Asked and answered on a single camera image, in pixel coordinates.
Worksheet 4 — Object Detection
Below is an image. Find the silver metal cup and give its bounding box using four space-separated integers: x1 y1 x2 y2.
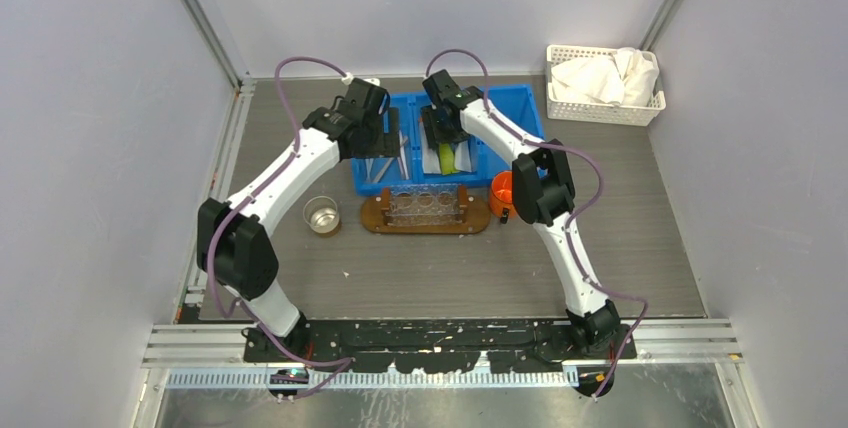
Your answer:
303 196 342 237

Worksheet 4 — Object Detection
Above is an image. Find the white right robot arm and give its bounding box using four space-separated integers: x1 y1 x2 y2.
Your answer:
423 70 621 359

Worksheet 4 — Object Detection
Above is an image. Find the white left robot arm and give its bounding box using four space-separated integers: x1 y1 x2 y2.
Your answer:
196 77 400 362

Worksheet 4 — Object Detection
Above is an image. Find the white toothbrush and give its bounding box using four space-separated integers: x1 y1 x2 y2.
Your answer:
398 134 410 180

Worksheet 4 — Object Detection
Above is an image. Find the white toothpaste tube green cap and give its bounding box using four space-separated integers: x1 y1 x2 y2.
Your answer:
454 140 474 172

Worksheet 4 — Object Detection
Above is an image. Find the clear textured toothbrush holder rack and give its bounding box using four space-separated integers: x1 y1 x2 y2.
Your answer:
378 184 468 227

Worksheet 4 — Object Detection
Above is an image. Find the white crumpled cloth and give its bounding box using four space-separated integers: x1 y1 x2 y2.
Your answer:
551 48 660 107

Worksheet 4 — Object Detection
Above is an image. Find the blue plastic divided bin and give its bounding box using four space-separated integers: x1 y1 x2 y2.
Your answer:
352 84 546 196

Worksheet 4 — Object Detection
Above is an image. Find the grey toothbrush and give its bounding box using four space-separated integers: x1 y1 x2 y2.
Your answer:
366 158 396 183

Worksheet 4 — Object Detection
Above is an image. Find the orange plastic mug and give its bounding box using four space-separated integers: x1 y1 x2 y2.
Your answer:
488 171 515 224

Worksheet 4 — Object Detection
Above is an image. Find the aluminium frame rail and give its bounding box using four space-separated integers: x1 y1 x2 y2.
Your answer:
180 0 248 93

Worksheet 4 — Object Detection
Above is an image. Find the yellow-green toothpaste tube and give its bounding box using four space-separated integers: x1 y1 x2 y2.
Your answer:
438 143 458 176

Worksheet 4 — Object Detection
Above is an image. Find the brown wooden oval tray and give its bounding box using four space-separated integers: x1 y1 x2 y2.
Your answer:
360 191 491 235

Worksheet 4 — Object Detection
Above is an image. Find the white toothpaste tube orange cap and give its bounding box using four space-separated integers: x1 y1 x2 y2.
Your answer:
421 147 442 175

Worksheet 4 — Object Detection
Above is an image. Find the white plastic basket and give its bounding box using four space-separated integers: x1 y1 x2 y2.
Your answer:
546 44 666 127

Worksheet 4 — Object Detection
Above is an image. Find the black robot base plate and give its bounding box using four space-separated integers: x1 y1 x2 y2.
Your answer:
241 318 637 374

